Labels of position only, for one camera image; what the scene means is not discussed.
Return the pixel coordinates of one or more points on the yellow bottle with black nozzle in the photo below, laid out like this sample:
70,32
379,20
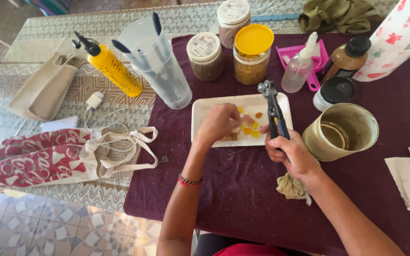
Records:
116,71

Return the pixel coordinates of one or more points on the printed paper towel roll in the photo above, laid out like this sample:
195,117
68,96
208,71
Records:
397,39

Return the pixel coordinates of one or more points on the beige rag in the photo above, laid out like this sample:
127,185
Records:
290,188

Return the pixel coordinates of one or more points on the person's left hand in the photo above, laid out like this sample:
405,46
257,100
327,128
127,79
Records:
215,124

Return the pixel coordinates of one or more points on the brown bottle with black cap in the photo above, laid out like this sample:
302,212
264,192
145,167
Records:
347,58

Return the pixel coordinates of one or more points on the blue ruler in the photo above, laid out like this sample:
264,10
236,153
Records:
272,17

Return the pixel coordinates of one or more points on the open metal tin can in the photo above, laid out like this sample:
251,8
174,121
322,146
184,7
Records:
319,142

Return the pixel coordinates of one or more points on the person's right fingers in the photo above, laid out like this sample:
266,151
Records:
272,149

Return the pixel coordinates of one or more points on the yellow-lidded jar of amber pieces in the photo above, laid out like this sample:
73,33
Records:
253,53

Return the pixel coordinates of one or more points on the striped colourful fabric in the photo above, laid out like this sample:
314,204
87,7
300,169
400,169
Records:
50,5

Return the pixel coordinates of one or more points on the red and black clothing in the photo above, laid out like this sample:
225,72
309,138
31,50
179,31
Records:
247,250

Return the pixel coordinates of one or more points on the clear spray bottle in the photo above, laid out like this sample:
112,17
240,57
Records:
297,73

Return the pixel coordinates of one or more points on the group of coloured glass pieces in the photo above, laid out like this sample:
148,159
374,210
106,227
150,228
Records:
246,131

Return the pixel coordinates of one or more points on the patterned plastic tablecloth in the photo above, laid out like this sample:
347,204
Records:
119,192

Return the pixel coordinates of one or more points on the pink dustpan with brush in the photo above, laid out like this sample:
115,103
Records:
288,53

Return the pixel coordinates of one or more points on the white-lidded jar of brown pieces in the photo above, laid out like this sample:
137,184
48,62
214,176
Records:
232,17
205,53

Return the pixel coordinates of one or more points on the clear plastic measuring jug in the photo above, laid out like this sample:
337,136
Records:
171,87

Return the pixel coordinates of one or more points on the olive green cloth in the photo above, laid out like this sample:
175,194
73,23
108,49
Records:
336,16

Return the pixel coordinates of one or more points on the red and white tote bag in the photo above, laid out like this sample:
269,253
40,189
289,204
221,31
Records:
41,160

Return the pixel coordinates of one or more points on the person's right hand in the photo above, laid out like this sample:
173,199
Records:
297,156

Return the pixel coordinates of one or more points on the maroon felt cloth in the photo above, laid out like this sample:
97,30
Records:
244,185

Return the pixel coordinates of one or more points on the white jar with black lid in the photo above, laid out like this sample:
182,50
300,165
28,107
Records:
336,90

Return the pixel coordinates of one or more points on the white notepad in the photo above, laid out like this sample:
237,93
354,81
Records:
61,124

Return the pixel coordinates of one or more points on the white foam tray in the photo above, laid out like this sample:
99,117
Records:
253,101

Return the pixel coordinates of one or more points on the person's left fingers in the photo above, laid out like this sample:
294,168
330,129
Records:
232,115

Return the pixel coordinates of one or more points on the beige fabric pouch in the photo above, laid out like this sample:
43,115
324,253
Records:
45,89

